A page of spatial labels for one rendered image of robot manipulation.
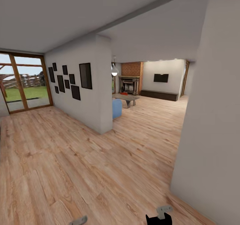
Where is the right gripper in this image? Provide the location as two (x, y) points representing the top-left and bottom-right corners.
(146, 214), (172, 225)

